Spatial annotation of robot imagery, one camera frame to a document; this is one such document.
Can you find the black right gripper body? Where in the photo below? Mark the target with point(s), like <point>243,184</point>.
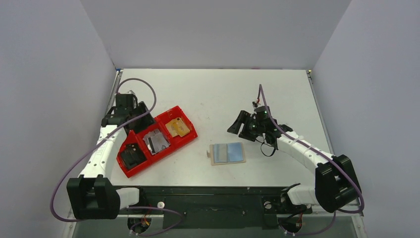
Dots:
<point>245,124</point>

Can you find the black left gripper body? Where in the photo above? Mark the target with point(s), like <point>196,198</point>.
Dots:
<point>135,106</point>

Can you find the silver striped card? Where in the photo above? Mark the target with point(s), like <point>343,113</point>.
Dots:
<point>156,141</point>

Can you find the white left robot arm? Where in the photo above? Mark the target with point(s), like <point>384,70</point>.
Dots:
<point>91,194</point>

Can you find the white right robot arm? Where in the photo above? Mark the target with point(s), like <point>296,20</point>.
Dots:
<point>336,183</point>

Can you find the gold card in tray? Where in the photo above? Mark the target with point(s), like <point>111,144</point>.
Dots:
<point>177,127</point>

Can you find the red plastic tray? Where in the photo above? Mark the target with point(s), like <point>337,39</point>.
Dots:
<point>176,143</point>

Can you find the black item in tray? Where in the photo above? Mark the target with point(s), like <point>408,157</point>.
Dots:
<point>132,156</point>

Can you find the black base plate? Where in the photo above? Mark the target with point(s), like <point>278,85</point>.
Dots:
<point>207,207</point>

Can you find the aluminium frame rail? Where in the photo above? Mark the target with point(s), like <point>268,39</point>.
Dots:
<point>144,215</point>

